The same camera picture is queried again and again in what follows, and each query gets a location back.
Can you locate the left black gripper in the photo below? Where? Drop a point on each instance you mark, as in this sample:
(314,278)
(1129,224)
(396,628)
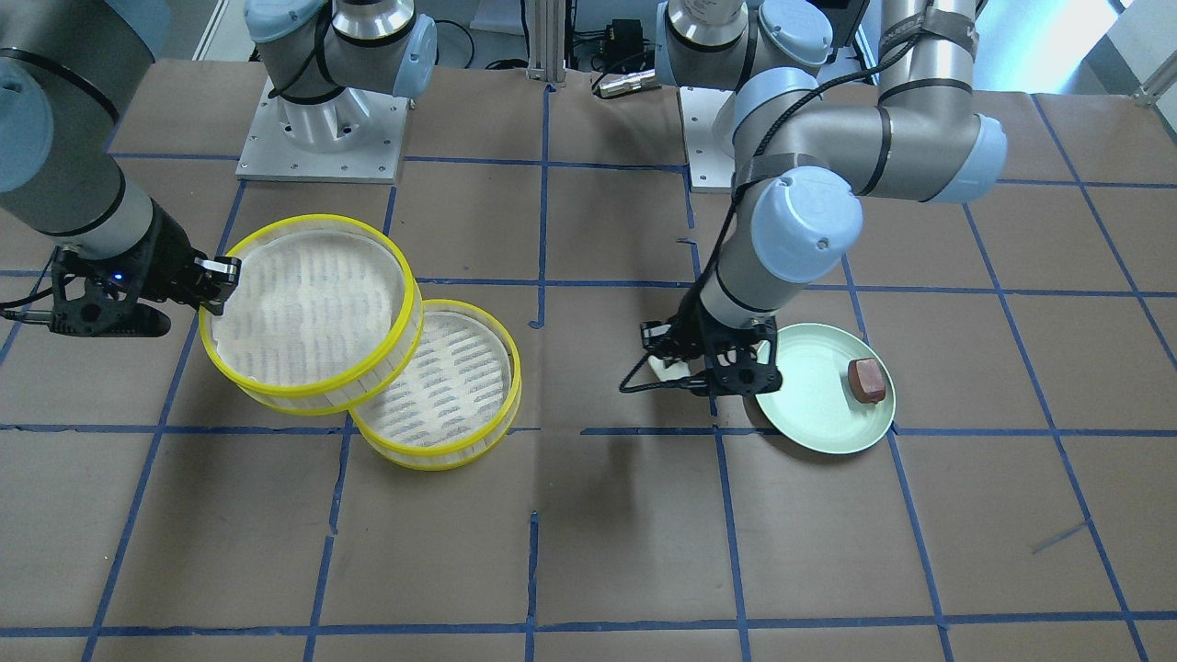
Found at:
(709,331)

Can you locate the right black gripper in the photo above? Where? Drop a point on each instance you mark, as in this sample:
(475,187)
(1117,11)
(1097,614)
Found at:
(168,257)

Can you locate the white steamed bun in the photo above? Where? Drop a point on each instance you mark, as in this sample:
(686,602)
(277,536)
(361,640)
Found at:
(669,369)

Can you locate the yellow steamer layer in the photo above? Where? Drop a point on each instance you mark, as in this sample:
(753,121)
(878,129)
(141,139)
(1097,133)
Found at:
(327,314)
(457,397)

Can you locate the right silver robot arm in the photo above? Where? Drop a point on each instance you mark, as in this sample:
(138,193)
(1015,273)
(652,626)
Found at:
(71,69)

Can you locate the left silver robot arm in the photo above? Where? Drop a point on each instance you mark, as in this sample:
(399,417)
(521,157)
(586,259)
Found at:
(804,155)

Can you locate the light green plate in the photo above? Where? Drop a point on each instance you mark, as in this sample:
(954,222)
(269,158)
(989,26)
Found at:
(815,405)

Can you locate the brown bun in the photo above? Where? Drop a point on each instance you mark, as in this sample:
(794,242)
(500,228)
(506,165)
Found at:
(867,380)

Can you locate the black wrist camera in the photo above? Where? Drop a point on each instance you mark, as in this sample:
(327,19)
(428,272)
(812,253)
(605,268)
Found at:
(100,298)

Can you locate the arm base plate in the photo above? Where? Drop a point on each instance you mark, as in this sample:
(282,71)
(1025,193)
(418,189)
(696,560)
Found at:
(707,130)
(355,138)

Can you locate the aluminium frame post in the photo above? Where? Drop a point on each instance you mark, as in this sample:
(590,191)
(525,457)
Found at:
(548,40)

